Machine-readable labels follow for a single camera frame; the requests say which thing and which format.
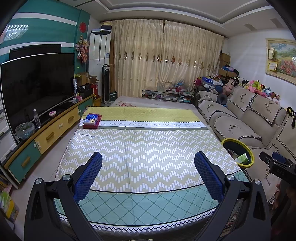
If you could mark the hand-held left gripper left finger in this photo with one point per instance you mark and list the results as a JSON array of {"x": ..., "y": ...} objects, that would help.
[{"x": 89, "y": 176}]

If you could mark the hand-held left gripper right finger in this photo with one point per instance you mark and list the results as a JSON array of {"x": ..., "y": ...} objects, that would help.
[{"x": 209, "y": 176}]

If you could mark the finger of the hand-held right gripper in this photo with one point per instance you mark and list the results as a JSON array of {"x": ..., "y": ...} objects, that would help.
[
  {"x": 267, "y": 159},
  {"x": 278, "y": 156}
]

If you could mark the green and white carton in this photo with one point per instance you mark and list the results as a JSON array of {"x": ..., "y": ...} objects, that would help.
[{"x": 242, "y": 159}]

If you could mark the yellow rimmed black trash bin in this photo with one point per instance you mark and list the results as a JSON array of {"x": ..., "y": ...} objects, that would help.
[{"x": 231, "y": 140}]

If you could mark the black and yellow plush toy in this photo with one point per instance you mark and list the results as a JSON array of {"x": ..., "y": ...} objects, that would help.
[{"x": 291, "y": 114}]

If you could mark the beige sofa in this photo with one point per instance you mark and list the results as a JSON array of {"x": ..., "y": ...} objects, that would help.
[{"x": 242, "y": 120}]

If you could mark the patterned red rug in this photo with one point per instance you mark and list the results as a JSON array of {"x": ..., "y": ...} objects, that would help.
[{"x": 231, "y": 222}]

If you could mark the red gift box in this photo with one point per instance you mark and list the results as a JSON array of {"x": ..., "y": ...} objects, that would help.
[{"x": 92, "y": 122}]

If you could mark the yellow and teal television stand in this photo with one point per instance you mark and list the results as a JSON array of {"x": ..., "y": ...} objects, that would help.
[{"x": 60, "y": 126}]

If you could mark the small pink dish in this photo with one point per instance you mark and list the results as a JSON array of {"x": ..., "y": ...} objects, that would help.
[{"x": 52, "y": 113}]

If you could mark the pile of plush toys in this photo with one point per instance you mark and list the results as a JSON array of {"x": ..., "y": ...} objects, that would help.
[{"x": 252, "y": 88}]

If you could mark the yellow container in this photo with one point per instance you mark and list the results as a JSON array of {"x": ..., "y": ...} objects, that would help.
[{"x": 97, "y": 102}]

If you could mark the dark neck pillow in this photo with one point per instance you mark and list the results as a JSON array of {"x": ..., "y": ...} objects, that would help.
[{"x": 222, "y": 98}]

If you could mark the clear water bottle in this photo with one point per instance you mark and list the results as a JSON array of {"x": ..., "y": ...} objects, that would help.
[{"x": 37, "y": 119}]

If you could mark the glass bowl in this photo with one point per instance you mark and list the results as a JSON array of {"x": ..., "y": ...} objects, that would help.
[{"x": 25, "y": 131}]

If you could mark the dark green box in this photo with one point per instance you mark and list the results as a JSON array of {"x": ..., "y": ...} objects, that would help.
[{"x": 113, "y": 97}]

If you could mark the red fire extinguisher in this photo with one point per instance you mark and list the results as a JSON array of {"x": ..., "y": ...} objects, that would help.
[{"x": 94, "y": 91}]

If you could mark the stack of colourful books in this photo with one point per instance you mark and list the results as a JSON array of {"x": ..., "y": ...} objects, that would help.
[{"x": 8, "y": 201}]

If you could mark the floral floor mat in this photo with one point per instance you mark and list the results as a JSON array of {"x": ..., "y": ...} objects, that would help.
[{"x": 161, "y": 103}]

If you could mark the white cylinder tube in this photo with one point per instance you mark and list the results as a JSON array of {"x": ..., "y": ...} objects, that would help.
[{"x": 75, "y": 88}]

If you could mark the white plastic drawer unit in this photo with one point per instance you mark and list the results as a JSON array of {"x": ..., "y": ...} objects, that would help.
[{"x": 7, "y": 139}]

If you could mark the glass low table with books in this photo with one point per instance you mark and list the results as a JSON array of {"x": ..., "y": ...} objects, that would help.
[{"x": 166, "y": 96}]

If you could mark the black tower fan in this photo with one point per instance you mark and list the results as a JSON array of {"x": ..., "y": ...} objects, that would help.
[{"x": 106, "y": 83}]

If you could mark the framed flower painting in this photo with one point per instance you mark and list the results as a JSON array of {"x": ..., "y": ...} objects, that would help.
[{"x": 284, "y": 60}]

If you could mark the open cardboard boxes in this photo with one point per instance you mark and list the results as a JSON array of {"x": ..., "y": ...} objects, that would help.
[{"x": 84, "y": 78}]

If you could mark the large black television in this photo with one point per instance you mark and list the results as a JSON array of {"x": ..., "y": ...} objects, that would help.
[{"x": 34, "y": 90}]

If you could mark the stack of brown cardboard boxes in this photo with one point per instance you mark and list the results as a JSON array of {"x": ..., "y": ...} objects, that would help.
[{"x": 224, "y": 63}]

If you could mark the white standing air conditioner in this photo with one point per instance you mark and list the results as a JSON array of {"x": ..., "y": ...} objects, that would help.
[{"x": 99, "y": 58}]

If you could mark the beige embroidered curtain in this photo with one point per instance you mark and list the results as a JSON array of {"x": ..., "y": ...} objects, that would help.
[{"x": 166, "y": 58}]

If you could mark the hanging flower decoration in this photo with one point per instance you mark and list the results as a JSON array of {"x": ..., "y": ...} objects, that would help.
[{"x": 82, "y": 48}]

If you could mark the black wall-mounted screen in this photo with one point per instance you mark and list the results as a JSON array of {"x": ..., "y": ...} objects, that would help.
[{"x": 34, "y": 52}]

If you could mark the red round wall ornament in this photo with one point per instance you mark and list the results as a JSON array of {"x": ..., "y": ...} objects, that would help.
[{"x": 83, "y": 26}]

